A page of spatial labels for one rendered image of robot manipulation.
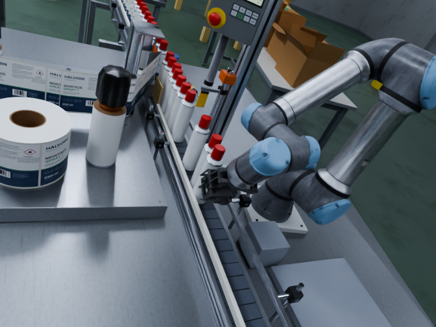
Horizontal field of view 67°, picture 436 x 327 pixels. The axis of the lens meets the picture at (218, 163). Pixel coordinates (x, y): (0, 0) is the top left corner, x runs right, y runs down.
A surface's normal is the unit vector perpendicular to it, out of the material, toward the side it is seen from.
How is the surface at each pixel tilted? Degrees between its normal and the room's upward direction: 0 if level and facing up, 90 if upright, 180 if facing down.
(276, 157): 30
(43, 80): 90
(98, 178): 0
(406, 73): 79
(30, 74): 90
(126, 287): 0
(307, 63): 90
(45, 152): 90
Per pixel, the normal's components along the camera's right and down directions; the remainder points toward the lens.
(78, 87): 0.39, 0.66
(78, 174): 0.34, -0.76
